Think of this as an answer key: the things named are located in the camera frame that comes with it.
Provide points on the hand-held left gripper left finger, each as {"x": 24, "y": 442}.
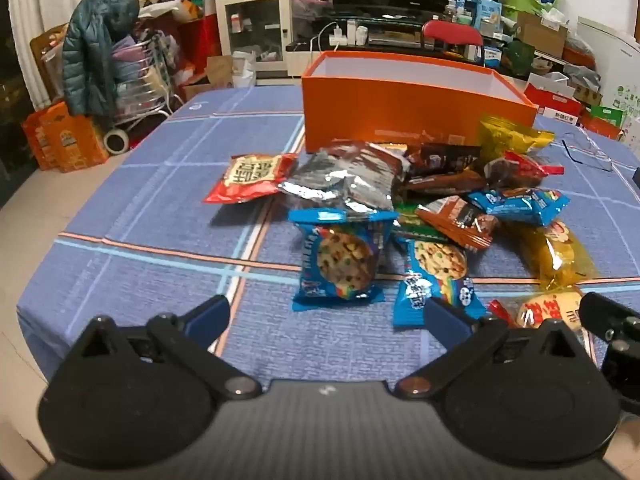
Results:
{"x": 210, "y": 317}

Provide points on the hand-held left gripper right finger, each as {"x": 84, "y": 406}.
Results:
{"x": 447, "y": 320}

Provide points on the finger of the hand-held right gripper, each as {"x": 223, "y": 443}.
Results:
{"x": 610, "y": 317}
{"x": 622, "y": 370}

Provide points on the blue cookie packet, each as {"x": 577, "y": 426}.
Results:
{"x": 435, "y": 270}
{"x": 340, "y": 260}

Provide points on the small blue snack packet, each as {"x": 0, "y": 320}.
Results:
{"x": 520, "y": 205}

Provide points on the gold snack packet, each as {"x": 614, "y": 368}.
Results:
{"x": 515, "y": 137}

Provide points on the orange cardboard box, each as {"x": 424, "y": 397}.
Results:
{"x": 400, "y": 105}

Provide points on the red yellow snack packet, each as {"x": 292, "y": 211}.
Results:
{"x": 545, "y": 310}

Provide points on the blue plaid tablecloth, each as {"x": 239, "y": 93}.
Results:
{"x": 150, "y": 260}

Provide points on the clear yellow snack packet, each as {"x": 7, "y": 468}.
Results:
{"x": 555, "y": 255}

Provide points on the orange brown snack packet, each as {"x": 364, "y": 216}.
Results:
{"x": 460, "y": 220}

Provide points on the green label bun packet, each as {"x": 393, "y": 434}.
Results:
{"x": 407, "y": 222}

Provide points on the dark grey case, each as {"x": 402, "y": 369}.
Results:
{"x": 637, "y": 176}

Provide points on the eyeglasses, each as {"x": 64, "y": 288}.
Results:
{"x": 592, "y": 157}

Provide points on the dark brown snack packet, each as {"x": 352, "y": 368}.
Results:
{"x": 440, "y": 157}

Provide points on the red brown snack packet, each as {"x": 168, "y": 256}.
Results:
{"x": 520, "y": 170}

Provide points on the silver foil snack packet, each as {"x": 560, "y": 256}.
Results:
{"x": 340, "y": 180}

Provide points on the green white box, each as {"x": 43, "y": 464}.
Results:
{"x": 607, "y": 120}

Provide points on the red white gift box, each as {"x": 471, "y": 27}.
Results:
{"x": 552, "y": 97}

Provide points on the orange paper bags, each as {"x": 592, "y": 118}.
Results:
{"x": 65, "y": 137}

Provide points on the small brown cardboard piece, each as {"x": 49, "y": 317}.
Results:
{"x": 219, "y": 70}

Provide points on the white plastic bag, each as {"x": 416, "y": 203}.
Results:
{"x": 244, "y": 67}

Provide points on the white chest freezer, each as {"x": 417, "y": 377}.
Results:
{"x": 612, "y": 60}

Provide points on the dark green bag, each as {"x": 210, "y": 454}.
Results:
{"x": 519, "y": 59}

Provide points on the red paper bag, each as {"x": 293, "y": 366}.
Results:
{"x": 200, "y": 45}

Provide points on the red chair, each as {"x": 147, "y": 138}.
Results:
{"x": 450, "y": 34}

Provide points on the dark teal puffer jacket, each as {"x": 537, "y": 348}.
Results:
{"x": 95, "y": 55}

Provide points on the brown cardboard box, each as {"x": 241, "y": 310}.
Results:
{"x": 542, "y": 35}

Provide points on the white glass door cabinet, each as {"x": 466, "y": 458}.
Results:
{"x": 252, "y": 25}

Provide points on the white power strip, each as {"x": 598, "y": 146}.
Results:
{"x": 339, "y": 37}

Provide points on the black tv stand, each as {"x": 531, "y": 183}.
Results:
{"x": 395, "y": 16}

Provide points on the blue white carton pack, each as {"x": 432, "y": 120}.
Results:
{"x": 482, "y": 10}

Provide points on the white curtain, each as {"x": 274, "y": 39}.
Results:
{"x": 35, "y": 20}

